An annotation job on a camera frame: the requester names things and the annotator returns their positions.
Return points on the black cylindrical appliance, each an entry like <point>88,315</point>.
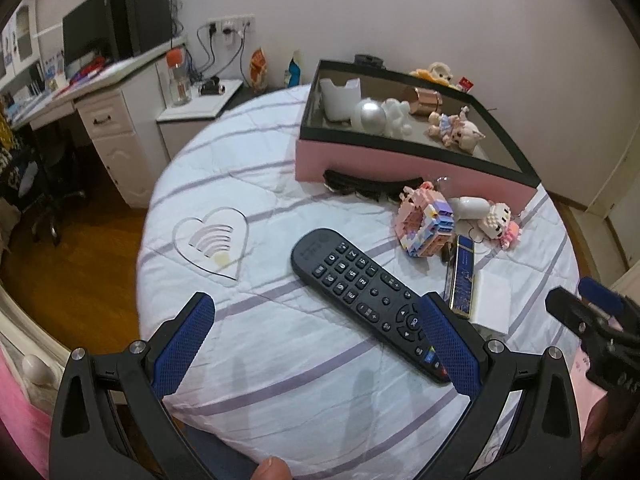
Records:
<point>368,60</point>

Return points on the white cat shaped cup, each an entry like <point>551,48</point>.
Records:
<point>339,102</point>

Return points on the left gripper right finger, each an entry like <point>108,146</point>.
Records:
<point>522,420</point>

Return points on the pink box with black rim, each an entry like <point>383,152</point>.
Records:
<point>498,170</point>

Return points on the black tv remote control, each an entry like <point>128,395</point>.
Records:
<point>356,285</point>

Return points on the white wall power strip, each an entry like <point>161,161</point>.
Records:
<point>242,23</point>

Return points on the left hand thumb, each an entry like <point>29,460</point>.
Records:
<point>272,468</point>

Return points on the pink floral bedding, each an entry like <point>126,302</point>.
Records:
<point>28,426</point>

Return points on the blue white bottle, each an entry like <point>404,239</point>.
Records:
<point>293,73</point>

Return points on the black computer monitor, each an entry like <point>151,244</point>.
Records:
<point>87,29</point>

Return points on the pink white brick figure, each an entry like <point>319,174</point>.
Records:
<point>499,225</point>

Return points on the black hair comb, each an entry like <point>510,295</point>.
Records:
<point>343,184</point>

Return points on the white glass door cabinet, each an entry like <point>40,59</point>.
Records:
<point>19,45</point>

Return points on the silver pearl ball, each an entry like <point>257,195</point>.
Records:
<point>368,117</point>

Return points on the black computer tower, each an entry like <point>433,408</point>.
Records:
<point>137,26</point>

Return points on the rose gold metal canister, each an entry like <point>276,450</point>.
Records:
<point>423,101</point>

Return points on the white striped quilt cover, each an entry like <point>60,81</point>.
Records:
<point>311,355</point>

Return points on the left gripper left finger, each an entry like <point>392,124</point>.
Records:
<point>109,420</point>

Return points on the white low side cabinet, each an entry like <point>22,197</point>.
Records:
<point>179,125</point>

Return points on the blue gold rectangular pack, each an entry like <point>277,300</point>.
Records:
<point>458,292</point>

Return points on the white desk with drawers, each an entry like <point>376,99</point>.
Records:
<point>118,109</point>

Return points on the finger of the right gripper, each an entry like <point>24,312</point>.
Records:
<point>606,299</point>
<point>571,312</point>

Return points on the orange snack bag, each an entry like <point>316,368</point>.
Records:
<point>258,71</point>

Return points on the pastel brick block model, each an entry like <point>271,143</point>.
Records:
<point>425,221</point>

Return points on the yellow plush toy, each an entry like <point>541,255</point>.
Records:
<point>437,72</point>

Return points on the bottle with orange cap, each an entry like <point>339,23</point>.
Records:
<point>179,80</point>

